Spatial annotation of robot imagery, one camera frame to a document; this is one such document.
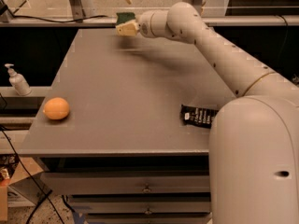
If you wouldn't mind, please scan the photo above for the black cable on floor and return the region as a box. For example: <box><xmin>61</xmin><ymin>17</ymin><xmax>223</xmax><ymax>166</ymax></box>
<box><xmin>0</xmin><ymin>91</ymin><xmax>66</xmax><ymax>224</ymax></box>

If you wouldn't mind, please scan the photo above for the green and yellow sponge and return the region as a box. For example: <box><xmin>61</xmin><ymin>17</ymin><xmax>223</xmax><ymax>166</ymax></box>
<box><xmin>116</xmin><ymin>12</ymin><xmax>135</xmax><ymax>25</ymax></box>

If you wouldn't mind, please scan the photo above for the grey drawer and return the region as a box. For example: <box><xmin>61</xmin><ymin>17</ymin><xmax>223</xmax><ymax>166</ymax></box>
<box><xmin>86</xmin><ymin>214</ymin><xmax>211</xmax><ymax>224</ymax></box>
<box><xmin>41</xmin><ymin>171</ymin><xmax>210</xmax><ymax>195</ymax></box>
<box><xmin>69</xmin><ymin>194</ymin><xmax>211</xmax><ymax>214</ymax></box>

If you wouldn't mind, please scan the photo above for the white box on floor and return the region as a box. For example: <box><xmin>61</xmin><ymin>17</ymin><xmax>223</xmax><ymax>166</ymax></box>
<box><xmin>7</xmin><ymin>175</ymin><xmax>50</xmax><ymax>207</ymax></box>

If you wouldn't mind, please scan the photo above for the middle grey drawer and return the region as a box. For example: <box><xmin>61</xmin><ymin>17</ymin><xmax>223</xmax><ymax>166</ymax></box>
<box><xmin>69</xmin><ymin>194</ymin><xmax>211</xmax><ymax>214</ymax></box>

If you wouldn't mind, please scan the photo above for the grey drawer cabinet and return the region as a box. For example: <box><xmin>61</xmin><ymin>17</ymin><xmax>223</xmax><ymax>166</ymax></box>
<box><xmin>20</xmin><ymin>29</ymin><xmax>234</xmax><ymax>175</ymax></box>

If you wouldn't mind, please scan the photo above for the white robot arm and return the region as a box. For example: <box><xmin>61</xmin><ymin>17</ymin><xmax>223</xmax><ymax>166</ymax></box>
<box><xmin>116</xmin><ymin>2</ymin><xmax>299</xmax><ymax>224</ymax></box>

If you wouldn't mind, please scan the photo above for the orange round fruit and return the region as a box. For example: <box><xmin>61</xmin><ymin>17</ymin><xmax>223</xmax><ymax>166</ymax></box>
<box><xmin>43</xmin><ymin>97</ymin><xmax>70</xmax><ymax>120</ymax></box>

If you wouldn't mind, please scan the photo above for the top grey drawer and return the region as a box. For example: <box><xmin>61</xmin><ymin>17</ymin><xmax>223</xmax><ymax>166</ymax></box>
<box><xmin>41</xmin><ymin>171</ymin><xmax>210</xmax><ymax>195</ymax></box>

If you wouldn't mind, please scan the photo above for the white pump soap bottle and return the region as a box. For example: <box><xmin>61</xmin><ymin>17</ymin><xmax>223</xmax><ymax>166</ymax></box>
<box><xmin>5</xmin><ymin>63</ymin><xmax>31</xmax><ymax>96</ymax></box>

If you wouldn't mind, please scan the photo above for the bottom grey drawer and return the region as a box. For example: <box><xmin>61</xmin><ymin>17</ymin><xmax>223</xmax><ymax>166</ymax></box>
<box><xmin>86</xmin><ymin>214</ymin><xmax>211</xmax><ymax>224</ymax></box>

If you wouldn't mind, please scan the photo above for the black cable on shelf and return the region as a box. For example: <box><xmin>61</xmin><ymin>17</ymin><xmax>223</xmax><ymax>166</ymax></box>
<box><xmin>12</xmin><ymin>14</ymin><xmax>108</xmax><ymax>24</ymax></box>

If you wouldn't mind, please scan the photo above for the black snack wrapper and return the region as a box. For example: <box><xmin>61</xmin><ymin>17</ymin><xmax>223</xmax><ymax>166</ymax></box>
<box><xmin>180</xmin><ymin>105</ymin><xmax>218</xmax><ymax>129</ymax></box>

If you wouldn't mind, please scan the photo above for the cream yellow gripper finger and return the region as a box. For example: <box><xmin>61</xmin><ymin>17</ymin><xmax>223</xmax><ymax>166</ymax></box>
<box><xmin>116</xmin><ymin>20</ymin><xmax>139</xmax><ymax>36</ymax></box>

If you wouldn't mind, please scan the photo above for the grey metal frame leg left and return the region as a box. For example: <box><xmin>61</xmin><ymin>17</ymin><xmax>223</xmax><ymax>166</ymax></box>
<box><xmin>69</xmin><ymin>0</ymin><xmax>85</xmax><ymax>20</ymax></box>

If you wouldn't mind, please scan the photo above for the cardboard box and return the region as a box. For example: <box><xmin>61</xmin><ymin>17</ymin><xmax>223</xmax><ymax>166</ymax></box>
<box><xmin>0</xmin><ymin>158</ymin><xmax>43</xmax><ymax>221</ymax></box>

